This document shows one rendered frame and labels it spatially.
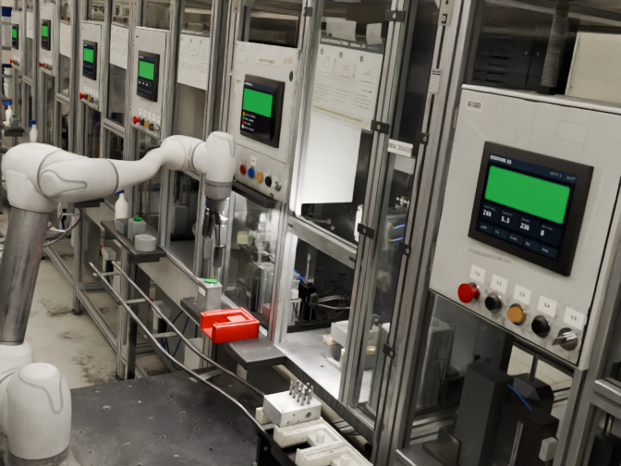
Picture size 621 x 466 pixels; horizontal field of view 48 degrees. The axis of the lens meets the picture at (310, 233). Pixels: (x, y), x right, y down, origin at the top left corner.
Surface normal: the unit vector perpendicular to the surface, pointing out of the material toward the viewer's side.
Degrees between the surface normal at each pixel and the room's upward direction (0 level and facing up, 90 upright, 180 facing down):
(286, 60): 90
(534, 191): 90
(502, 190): 90
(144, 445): 0
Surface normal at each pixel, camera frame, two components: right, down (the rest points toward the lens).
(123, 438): 0.11, -0.96
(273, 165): -0.85, 0.04
